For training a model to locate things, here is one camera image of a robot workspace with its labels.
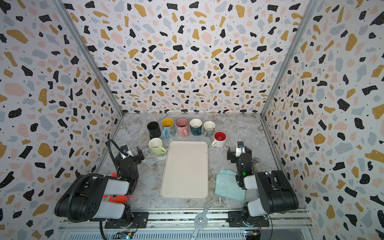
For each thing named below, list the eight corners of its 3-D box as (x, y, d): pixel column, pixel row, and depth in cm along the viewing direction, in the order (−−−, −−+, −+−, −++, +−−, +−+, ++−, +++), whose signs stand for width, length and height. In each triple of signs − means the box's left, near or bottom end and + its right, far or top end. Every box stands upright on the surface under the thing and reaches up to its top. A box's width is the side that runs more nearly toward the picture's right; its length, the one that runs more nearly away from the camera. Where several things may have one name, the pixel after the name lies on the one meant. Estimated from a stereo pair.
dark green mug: (189, 138, 109) (188, 128, 100) (191, 128, 115) (190, 118, 106) (200, 139, 109) (200, 129, 100) (201, 129, 115) (202, 119, 106)
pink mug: (176, 141, 107) (174, 131, 98) (178, 127, 116) (176, 117, 107) (188, 141, 107) (187, 131, 98) (189, 127, 116) (188, 117, 107)
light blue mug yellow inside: (162, 141, 106) (159, 131, 98) (165, 127, 114) (162, 118, 106) (174, 141, 106) (172, 132, 98) (176, 127, 115) (174, 118, 106)
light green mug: (150, 156, 99) (146, 148, 91) (153, 145, 104) (149, 137, 96) (166, 156, 99) (163, 148, 91) (168, 146, 104) (165, 137, 96)
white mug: (211, 148, 104) (212, 142, 97) (211, 138, 110) (212, 131, 103) (226, 148, 104) (227, 142, 98) (224, 138, 110) (226, 131, 104)
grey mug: (203, 140, 108) (204, 131, 100) (203, 129, 115) (204, 120, 107) (214, 140, 108) (216, 131, 100) (214, 129, 115) (215, 120, 107)
